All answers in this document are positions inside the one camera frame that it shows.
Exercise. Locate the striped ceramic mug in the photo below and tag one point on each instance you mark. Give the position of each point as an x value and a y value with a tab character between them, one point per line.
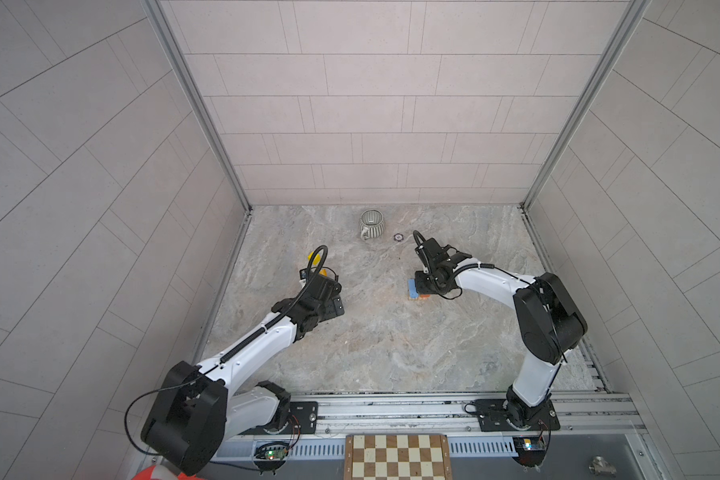
372	224

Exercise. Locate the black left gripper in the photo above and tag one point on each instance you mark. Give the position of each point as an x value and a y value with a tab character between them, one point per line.
330	311

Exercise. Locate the left corner frame post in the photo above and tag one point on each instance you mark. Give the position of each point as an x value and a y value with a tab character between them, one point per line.
157	16

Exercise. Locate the aluminium corner frame post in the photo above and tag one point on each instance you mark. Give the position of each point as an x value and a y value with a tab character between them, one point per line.
624	30

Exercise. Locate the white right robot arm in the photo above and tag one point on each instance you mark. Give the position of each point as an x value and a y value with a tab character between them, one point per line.
550	324

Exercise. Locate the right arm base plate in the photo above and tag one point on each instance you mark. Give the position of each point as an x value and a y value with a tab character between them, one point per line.
495	415

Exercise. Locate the chessboard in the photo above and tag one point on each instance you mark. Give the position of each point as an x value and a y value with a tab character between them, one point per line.
418	456

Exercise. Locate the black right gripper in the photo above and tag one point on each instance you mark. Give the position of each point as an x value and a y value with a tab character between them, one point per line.
422	290

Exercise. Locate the left controller board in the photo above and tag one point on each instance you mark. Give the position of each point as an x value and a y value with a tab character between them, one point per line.
271	456

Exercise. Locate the controller board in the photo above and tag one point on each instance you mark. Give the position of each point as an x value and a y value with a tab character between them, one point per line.
531	451
271	456

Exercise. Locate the red object at bottom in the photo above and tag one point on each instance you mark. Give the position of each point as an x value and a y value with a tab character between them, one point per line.
158	472

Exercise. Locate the aluminium front rail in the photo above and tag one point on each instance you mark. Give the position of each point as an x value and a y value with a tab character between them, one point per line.
460	414

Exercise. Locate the right controller board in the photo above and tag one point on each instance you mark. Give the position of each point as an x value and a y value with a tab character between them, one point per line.
531	451

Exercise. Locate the yellow cube block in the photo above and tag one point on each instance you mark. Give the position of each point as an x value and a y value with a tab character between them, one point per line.
316	257

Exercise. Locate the light blue rectangular block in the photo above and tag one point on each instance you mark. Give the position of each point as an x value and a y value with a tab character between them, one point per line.
413	294

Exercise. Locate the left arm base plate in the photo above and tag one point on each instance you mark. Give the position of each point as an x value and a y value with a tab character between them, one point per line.
294	417

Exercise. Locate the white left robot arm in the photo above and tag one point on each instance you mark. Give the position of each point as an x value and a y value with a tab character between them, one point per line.
198	407

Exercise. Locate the small metal object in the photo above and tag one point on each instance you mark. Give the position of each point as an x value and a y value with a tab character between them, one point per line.
599	466

